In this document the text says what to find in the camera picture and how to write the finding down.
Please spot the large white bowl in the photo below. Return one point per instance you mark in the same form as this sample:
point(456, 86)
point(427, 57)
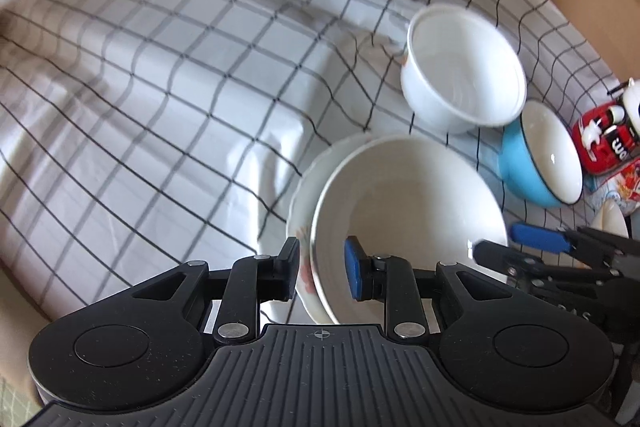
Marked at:
point(400, 207)

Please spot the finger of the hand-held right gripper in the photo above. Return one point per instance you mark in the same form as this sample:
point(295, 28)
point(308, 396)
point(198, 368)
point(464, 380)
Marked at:
point(535, 237)
point(492, 253)

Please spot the red and white snack packet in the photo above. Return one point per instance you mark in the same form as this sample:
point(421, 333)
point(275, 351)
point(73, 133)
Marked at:
point(620, 187)

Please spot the black checked white tablecloth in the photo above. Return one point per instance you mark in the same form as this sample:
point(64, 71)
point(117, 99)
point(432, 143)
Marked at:
point(150, 107)

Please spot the blue bowl with black rim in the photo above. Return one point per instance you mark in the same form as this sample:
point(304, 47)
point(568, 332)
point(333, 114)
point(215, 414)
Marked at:
point(525, 167)

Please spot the white floral rim plate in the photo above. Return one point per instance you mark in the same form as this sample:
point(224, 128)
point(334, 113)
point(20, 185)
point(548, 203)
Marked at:
point(300, 212)

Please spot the white enamel bowl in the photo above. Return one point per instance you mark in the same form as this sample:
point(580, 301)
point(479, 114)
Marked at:
point(465, 72)

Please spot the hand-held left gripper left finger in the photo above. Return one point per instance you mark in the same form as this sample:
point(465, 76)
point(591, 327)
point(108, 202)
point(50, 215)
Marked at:
point(289, 269)

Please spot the small white bowl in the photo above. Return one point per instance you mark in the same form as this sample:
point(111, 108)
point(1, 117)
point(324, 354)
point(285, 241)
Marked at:
point(610, 219)

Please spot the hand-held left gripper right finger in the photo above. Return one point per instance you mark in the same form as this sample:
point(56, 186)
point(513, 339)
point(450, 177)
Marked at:
point(354, 272)

